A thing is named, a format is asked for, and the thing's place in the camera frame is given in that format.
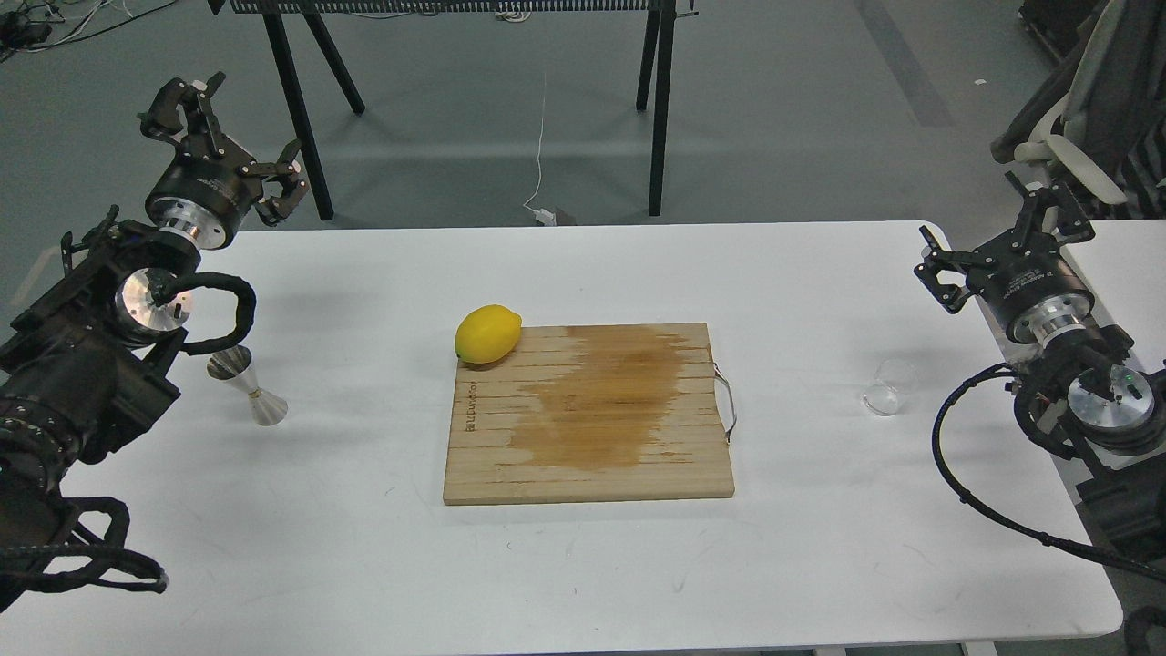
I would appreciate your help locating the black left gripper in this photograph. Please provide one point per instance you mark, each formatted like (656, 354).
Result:
(200, 194)

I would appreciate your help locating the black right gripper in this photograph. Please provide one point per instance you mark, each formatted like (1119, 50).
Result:
(1029, 278)

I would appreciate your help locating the small clear glass beaker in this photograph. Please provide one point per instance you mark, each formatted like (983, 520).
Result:
(895, 380)

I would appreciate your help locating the steel double jigger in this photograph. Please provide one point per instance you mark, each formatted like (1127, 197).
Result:
(235, 366)

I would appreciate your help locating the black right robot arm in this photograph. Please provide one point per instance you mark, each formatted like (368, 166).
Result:
(1079, 397)

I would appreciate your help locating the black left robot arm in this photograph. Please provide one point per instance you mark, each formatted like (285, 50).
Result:
(87, 363)

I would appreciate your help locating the white side table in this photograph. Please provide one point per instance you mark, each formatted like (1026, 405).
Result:
(1124, 266)

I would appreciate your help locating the grey office chair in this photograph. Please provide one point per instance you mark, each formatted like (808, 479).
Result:
(1095, 126)

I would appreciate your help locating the yellow lemon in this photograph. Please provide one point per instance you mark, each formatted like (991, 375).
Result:
(488, 334)

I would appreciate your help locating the wooden cutting board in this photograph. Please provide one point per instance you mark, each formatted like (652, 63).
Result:
(590, 413)

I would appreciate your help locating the black metal frame table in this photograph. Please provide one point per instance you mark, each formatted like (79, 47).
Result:
(653, 91)

